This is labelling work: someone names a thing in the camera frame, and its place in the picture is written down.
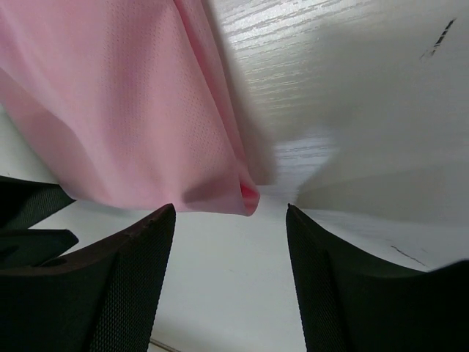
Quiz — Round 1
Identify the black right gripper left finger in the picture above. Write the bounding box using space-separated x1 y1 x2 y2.
1 205 176 351

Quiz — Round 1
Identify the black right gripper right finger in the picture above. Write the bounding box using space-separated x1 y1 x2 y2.
286 205 468 351

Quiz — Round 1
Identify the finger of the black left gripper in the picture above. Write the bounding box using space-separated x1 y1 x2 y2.
1 230 79 270
1 176 75 230

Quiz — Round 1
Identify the pink t shirt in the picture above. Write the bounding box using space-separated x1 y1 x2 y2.
1 1 259 216

